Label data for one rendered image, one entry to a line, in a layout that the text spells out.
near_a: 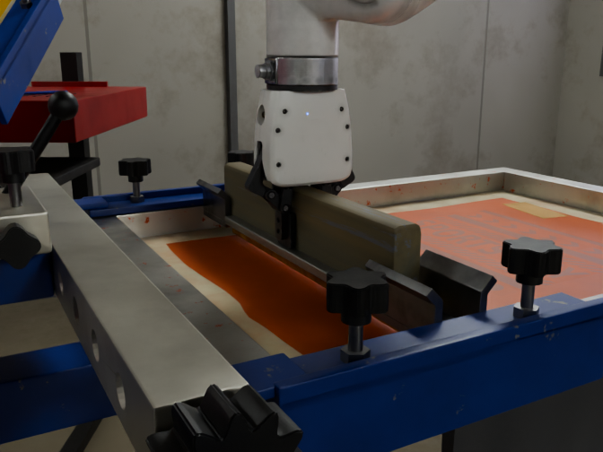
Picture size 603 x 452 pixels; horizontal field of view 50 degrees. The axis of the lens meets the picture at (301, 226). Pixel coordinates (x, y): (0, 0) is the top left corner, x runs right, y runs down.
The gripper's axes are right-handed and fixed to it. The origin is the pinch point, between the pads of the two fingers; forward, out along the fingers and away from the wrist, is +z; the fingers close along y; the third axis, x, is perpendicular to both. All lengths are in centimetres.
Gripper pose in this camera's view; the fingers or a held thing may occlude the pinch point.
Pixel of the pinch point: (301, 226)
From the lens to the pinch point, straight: 72.8
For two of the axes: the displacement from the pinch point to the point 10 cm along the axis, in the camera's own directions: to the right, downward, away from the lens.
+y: 8.8, -1.2, 4.6
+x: -4.8, -2.3, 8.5
